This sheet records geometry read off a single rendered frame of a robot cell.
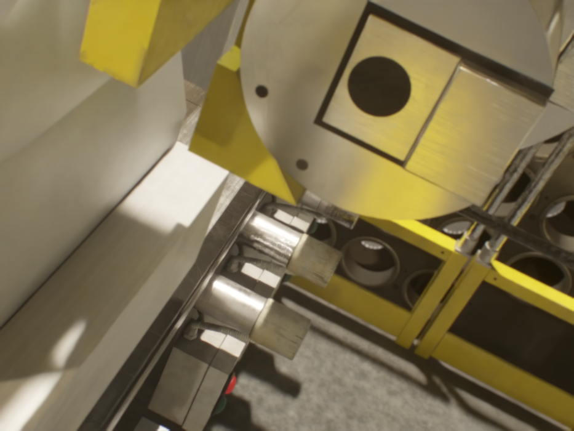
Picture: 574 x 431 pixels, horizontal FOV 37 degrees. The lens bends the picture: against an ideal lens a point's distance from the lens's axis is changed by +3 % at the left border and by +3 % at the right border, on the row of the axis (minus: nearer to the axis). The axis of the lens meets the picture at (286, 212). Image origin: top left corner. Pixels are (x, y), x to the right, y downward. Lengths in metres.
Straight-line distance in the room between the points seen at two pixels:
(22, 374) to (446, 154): 0.32
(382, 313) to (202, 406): 1.30
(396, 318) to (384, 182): 1.92
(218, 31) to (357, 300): 1.51
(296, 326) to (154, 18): 0.82
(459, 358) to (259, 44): 2.05
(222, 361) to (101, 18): 0.90
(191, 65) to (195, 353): 0.41
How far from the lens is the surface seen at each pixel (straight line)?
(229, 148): 0.65
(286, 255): 1.30
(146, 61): 0.40
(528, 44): 0.56
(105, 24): 0.40
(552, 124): 0.88
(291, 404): 2.28
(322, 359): 2.42
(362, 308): 2.53
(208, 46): 1.15
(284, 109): 0.61
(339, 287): 2.51
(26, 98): 0.55
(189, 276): 1.07
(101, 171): 0.68
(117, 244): 0.70
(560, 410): 2.66
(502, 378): 2.60
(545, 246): 1.64
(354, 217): 1.44
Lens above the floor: 1.69
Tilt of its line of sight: 37 degrees down
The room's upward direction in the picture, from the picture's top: 25 degrees clockwise
